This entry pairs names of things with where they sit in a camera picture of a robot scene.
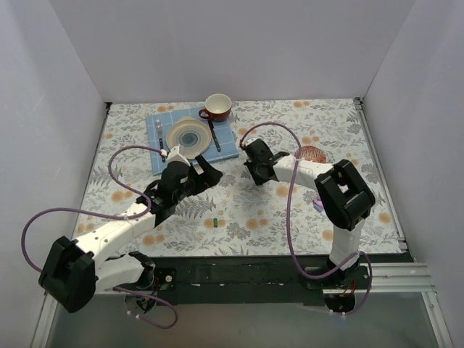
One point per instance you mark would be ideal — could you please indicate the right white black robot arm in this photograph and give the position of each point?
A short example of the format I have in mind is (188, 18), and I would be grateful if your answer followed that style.
(346, 199)

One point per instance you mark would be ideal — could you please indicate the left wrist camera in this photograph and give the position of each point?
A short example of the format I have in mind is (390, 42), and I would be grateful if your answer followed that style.
(175, 155)

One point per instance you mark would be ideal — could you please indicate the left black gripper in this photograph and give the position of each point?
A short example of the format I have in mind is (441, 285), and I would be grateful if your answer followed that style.
(196, 177)

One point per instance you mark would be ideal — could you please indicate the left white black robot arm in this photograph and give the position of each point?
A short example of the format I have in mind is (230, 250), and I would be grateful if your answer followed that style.
(77, 269)

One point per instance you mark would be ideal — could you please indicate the purple pen cap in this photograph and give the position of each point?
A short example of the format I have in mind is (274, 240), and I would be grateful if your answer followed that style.
(318, 205)

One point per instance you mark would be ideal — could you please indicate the beige plate with blue rings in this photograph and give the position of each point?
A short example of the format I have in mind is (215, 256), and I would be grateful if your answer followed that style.
(192, 136)

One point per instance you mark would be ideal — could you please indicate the fork with dark handle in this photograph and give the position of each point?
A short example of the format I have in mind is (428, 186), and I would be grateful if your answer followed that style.
(159, 130)

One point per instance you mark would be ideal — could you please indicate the red mug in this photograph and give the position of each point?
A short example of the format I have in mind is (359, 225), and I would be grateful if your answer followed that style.
(217, 108)

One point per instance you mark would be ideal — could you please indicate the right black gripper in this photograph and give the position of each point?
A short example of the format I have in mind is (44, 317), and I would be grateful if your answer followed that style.
(257, 170)

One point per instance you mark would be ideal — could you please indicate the blue checkered cloth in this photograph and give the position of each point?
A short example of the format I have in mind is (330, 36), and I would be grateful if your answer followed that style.
(222, 131)

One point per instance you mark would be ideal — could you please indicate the red patterned bowl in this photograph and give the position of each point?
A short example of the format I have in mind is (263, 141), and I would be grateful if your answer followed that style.
(312, 153)

